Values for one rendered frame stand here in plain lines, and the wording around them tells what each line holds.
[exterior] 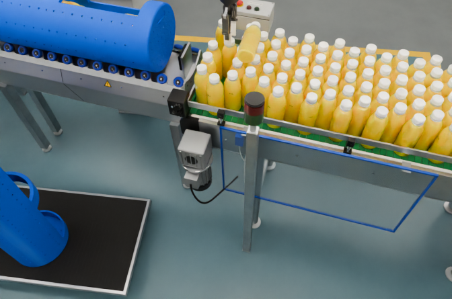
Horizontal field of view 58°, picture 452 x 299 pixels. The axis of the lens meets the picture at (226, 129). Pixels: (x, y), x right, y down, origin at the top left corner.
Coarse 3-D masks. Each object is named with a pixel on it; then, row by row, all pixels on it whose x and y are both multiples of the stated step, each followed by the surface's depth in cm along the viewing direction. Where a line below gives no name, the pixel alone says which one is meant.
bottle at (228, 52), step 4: (224, 48) 167; (228, 48) 166; (232, 48) 166; (236, 48) 167; (224, 52) 167; (228, 52) 166; (232, 52) 166; (236, 52) 168; (224, 56) 169; (228, 56) 168; (232, 56) 168; (224, 60) 171; (228, 60) 169; (232, 60) 169; (224, 64) 172; (228, 64) 171; (224, 68) 174; (228, 68) 173; (224, 72) 176; (224, 76) 178
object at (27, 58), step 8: (0, 48) 188; (8, 56) 188; (16, 56) 187; (24, 56) 186; (32, 56) 185; (40, 64) 184; (48, 64) 184; (56, 64) 183; (64, 64) 182; (72, 64) 181; (80, 72) 181; (88, 72) 180; (96, 72) 179; (104, 72) 178; (120, 80) 177; (128, 80) 176; (136, 80) 175; (160, 88) 174; (168, 88) 173; (176, 88) 172
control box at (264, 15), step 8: (248, 0) 179; (256, 0) 179; (240, 8) 176; (264, 8) 176; (272, 8) 176; (240, 16) 177; (248, 16) 175; (256, 16) 174; (264, 16) 173; (272, 16) 181; (240, 24) 180; (264, 24) 176
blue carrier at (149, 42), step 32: (0, 0) 165; (32, 0) 162; (0, 32) 171; (32, 32) 166; (64, 32) 161; (96, 32) 158; (128, 32) 154; (160, 32) 162; (128, 64) 164; (160, 64) 170
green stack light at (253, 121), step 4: (244, 112) 128; (244, 116) 129; (248, 116) 127; (252, 116) 126; (256, 116) 126; (260, 116) 127; (244, 120) 131; (248, 120) 128; (252, 120) 128; (256, 120) 128; (260, 120) 129; (248, 124) 130; (252, 124) 129; (256, 124) 130
